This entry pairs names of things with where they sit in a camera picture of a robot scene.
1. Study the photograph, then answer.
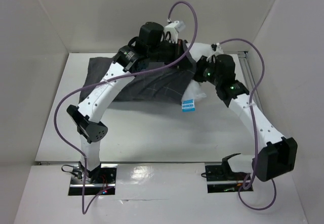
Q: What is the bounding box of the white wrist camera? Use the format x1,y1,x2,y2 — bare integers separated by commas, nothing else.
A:
207,43,224,62
164,21,186,43

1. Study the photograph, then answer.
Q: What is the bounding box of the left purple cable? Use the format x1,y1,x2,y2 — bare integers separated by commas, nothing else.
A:
54,1,198,214

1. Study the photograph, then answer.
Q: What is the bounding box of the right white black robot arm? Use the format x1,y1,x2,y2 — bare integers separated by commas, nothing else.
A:
195,54,298,182

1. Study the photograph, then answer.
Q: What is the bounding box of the white pillow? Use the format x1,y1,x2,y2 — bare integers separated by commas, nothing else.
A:
181,42,213,102

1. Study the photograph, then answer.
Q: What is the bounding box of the blue white pillow label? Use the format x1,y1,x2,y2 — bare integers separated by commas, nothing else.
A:
181,99,195,112

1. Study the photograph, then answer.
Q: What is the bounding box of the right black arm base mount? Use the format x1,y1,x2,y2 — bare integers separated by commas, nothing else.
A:
200,153,253,193

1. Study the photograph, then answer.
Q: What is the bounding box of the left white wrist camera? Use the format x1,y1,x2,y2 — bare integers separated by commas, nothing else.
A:
164,21,186,43

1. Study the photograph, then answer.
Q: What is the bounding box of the purple cable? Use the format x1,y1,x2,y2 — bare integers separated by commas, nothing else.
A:
217,38,277,211
54,1,198,214

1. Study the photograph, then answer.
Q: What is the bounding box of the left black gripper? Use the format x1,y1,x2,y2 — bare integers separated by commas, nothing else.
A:
148,38,193,70

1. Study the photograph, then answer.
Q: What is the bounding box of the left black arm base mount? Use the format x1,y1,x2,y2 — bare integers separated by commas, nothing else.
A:
61,164,117,196

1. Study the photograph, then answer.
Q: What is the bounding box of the aluminium rail at table edge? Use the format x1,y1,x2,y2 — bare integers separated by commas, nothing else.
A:
238,52,256,92

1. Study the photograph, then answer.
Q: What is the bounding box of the dark grey checked pillowcase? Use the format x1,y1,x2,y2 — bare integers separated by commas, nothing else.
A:
83,57,206,104

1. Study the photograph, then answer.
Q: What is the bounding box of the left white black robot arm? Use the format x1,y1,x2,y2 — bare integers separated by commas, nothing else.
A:
67,21,185,183

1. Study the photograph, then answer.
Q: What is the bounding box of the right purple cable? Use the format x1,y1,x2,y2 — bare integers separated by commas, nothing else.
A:
217,38,277,211

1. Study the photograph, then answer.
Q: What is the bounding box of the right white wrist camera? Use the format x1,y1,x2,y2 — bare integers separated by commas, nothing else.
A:
207,43,224,62

